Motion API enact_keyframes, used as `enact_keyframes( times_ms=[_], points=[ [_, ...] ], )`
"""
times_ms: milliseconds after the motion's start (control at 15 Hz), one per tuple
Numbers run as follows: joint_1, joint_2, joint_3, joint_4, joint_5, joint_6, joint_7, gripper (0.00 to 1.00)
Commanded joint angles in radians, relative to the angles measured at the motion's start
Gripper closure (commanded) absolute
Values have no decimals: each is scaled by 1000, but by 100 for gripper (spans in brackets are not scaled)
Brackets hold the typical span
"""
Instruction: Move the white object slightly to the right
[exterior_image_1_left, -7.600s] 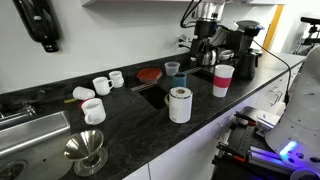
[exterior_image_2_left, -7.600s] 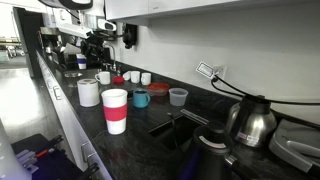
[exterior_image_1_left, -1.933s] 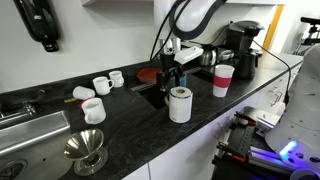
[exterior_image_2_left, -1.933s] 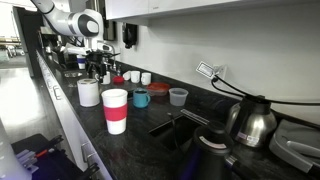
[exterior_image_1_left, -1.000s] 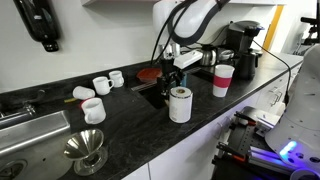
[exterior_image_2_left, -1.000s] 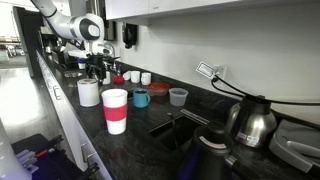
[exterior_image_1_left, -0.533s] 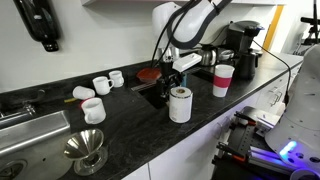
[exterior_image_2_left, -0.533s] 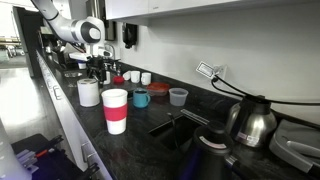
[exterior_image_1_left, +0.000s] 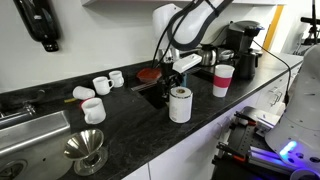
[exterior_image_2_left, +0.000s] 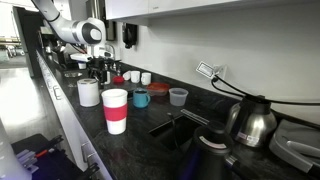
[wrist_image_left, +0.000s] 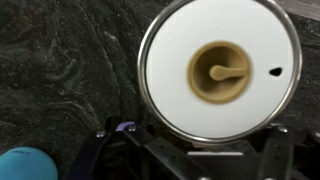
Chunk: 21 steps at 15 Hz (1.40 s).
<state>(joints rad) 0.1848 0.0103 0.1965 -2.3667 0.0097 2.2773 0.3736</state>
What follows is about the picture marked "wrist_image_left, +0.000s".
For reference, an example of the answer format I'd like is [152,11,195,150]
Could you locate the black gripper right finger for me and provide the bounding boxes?
[258,124,296,180]

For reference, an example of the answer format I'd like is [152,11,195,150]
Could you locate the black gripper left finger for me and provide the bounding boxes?
[64,122,208,180]

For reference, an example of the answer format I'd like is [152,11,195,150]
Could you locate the teal mug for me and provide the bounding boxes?
[0,146,59,180]

